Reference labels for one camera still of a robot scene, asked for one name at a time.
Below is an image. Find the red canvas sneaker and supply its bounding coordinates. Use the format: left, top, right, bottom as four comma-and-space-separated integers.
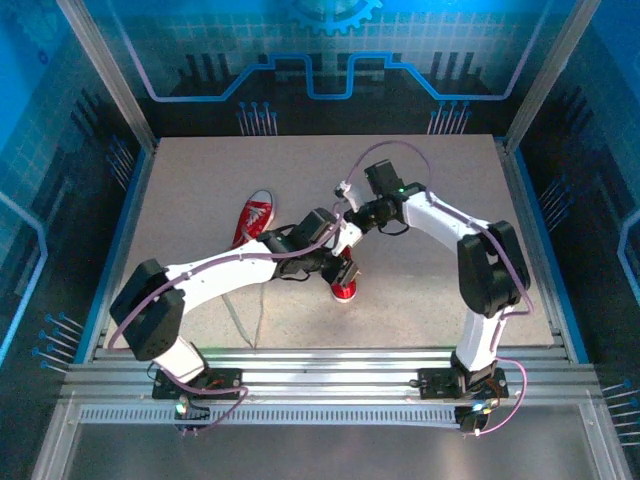
329, 247, 359, 305
230, 188, 275, 251

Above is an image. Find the grey metal front panel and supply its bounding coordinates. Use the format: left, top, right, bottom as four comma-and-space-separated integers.
64, 424, 601, 480

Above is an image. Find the black controller module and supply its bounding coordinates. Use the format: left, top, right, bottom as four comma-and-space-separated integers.
172, 394, 212, 437
455, 402, 494, 437

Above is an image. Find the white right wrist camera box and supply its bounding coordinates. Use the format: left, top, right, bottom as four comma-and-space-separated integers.
332, 180, 369, 212

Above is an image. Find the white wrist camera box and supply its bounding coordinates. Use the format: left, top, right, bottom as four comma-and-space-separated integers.
329, 221, 364, 257
332, 180, 369, 212

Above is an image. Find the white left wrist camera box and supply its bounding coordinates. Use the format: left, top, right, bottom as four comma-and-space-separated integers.
329, 221, 364, 257

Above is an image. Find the aluminium rail frame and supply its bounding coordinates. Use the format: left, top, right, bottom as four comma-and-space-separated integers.
59, 346, 604, 407

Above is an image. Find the aluminium table side rail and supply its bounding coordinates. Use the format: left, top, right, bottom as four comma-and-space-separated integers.
74, 147, 156, 364
494, 137, 591, 364

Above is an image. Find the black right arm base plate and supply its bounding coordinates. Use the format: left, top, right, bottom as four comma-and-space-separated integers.
416, 366, 511, 401

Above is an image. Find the slotted grey cable duct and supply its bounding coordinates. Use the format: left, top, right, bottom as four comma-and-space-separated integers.
78, 404, 466, 427

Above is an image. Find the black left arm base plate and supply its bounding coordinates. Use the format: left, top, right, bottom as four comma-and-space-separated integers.
151, 366, 245, 401

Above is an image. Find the aluminium frame post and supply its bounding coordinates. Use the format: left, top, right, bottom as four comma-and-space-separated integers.
54, 0, 160, 154
502, 0, 604, 154

